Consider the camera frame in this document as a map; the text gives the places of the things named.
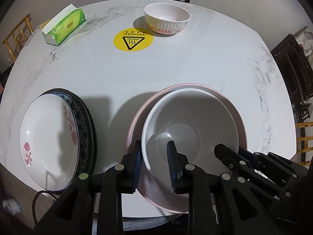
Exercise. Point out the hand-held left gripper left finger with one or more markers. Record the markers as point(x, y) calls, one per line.
point(138, 166)

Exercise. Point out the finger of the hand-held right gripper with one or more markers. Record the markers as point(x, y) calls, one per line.
point(249, 155)
point(234, 169)

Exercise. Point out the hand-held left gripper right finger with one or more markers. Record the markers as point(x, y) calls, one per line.
point(171, 169)

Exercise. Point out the large pink bowl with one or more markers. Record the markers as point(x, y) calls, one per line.
point(161, 200)

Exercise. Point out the blue floral ceramic plate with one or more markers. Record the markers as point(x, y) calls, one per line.
point(82, 127)
point(94, 137)

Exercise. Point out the plain white bowl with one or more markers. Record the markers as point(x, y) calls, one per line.
point(190, 117)

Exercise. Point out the white plate with pink flowers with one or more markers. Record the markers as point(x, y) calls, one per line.
point(46, 139)

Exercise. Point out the bamboo chair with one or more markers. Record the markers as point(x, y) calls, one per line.
point(23, 27)
point(304, 139)

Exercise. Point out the yellow round warning sticker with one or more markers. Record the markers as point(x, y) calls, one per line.
point(133, 41)

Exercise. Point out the light printed bag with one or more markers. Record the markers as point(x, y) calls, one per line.
point(307, 38)

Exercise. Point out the white crumpled object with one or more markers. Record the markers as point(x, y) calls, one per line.
point(11, 205)

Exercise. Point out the white bowl with rabbit print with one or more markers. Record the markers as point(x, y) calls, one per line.
point(166, 17)

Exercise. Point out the green tissue box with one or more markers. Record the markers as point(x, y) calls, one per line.
point(66, 25)

